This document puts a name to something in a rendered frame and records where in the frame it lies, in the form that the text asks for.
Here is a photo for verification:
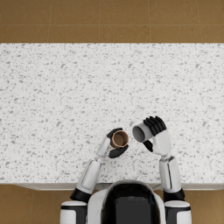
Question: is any brown cup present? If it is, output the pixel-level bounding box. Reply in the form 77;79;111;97
109;129;130;149

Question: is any grey cup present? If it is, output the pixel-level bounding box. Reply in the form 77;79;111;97
131;122;154;144

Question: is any robot body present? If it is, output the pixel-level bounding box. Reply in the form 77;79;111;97
86;179;167;224

